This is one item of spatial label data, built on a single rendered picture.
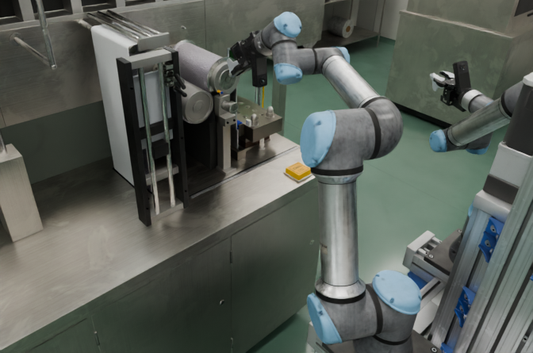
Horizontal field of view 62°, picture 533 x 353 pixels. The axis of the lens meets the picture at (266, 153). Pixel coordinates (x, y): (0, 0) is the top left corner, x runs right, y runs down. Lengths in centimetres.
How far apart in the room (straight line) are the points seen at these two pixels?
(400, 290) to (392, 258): 164
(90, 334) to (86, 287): 16
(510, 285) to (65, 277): 111
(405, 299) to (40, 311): 90
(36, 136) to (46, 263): 48
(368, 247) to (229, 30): 153
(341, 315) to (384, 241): 182
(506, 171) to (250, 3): 131
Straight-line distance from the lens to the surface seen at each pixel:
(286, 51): 128
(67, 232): 153
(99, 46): 153
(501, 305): 118
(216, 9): 192
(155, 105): 133
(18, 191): 147
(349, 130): 94
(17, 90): 164
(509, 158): 110
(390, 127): 98
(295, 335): 231
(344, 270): 104
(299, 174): 166
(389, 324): 113
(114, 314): 143
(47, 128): 172
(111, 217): 154
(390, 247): 283
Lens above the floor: 185
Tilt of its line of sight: 31 degrees down
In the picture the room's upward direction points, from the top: 2 degrees clockwise
